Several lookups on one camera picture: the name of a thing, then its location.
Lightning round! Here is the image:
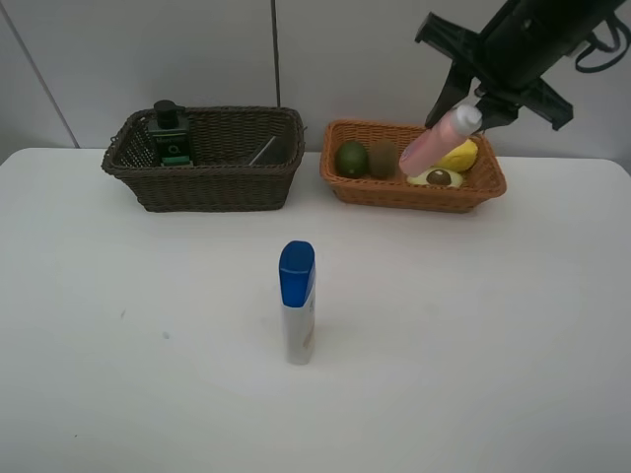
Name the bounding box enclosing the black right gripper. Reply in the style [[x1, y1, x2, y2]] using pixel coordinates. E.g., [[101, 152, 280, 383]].
[[415, 13, 574, 133]]

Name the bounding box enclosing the pink spray bottle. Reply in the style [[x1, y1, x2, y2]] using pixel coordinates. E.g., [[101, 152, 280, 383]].
[[399, 104, 483, 177]]

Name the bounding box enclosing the yellow lemon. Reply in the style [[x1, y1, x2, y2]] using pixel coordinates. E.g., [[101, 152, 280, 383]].
[[436, 139, 478, 172]]

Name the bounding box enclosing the halved avocado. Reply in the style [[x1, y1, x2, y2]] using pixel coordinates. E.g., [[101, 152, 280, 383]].
[[406, 167, 464, 188]]

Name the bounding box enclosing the brown kiwi fruit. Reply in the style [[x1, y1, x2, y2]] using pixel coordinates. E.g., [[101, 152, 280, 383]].
[[368, 140, 398, 179]]

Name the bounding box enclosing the dark green lime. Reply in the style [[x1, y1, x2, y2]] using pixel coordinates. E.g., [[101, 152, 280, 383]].
[[335, 141, 369, 178]]

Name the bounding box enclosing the black whiteboard eraser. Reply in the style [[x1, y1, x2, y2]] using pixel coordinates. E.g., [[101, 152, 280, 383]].
[[245, 136, 291, 167]]

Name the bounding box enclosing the blue capped white bottle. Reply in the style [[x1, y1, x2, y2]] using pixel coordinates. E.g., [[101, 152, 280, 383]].
[[278, 240, 316, 366]]

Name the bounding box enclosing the black pump bottle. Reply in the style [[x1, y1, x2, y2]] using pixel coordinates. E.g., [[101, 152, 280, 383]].
[[148, 100, 193, 167]]

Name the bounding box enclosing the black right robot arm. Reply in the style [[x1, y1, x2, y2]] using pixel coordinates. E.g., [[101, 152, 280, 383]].
[[415, 0, 630, 130]]

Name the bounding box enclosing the orange wicker basket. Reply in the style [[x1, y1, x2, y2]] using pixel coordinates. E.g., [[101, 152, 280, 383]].
[[319, 119, 507, 213]]

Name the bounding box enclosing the dark brown wicker basket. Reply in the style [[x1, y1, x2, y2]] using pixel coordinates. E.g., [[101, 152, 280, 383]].
[[102, 106, 305, 213]]

